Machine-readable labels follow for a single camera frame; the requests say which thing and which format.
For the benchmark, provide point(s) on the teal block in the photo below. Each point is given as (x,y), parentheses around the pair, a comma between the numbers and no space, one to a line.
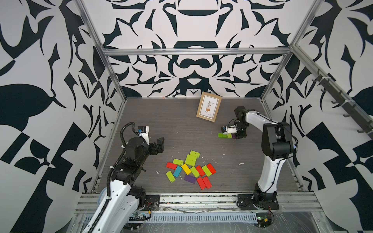
(177,171)

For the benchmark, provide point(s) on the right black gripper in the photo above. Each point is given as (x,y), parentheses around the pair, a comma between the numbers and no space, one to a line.
(242,135)

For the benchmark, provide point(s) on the yellow block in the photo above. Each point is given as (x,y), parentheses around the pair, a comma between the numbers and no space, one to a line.
(186,169)

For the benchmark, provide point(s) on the right circuit board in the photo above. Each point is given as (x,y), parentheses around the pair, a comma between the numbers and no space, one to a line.
(264,222)

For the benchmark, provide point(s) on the left circuit board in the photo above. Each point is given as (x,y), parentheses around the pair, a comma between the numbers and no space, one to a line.
(140,217)

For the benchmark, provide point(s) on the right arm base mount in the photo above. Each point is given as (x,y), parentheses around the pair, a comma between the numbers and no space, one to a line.
(258,202)

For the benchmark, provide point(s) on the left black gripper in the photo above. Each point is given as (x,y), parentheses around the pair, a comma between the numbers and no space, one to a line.
(154,151)

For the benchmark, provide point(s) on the black wall hook rail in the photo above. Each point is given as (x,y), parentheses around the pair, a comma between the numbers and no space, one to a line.
(342,99)

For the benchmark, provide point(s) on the white cable duct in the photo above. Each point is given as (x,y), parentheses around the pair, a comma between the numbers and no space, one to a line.
(221,217)

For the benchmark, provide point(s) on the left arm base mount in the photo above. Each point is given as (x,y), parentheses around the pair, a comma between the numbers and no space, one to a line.
(148,202)

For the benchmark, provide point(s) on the wooden picture frame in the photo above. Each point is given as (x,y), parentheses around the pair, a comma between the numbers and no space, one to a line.
(209,106)

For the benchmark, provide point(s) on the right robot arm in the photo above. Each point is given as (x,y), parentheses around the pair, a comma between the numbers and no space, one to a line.
(276,144)

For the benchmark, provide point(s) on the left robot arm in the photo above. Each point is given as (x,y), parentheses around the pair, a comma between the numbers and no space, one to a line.
(123,198)

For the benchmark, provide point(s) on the green block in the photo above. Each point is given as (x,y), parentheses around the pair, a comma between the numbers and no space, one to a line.
(221,135)

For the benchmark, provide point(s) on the lime block top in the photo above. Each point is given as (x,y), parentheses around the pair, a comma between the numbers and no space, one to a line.
(195,154)

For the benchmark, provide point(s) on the red block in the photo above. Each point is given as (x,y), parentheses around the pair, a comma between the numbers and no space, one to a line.
(207,182)
(200,171)
(201,183)
(171,166)
(211,168)

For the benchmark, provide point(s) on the circuit board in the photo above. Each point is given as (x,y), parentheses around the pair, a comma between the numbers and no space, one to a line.
(140,217)
(264,222)

